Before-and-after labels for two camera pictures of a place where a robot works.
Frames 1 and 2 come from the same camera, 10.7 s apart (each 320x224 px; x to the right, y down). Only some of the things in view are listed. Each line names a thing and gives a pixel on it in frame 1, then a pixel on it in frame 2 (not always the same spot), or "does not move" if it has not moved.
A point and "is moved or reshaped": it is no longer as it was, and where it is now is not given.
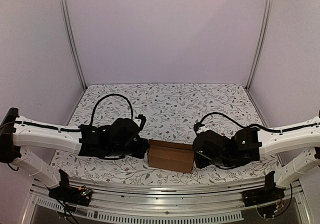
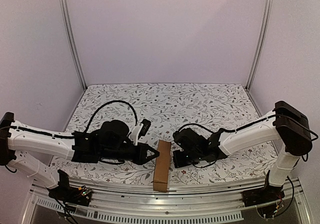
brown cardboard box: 170,156 is moved or reshaped
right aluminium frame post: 264,34 does not move
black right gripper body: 198,155 → 180,149
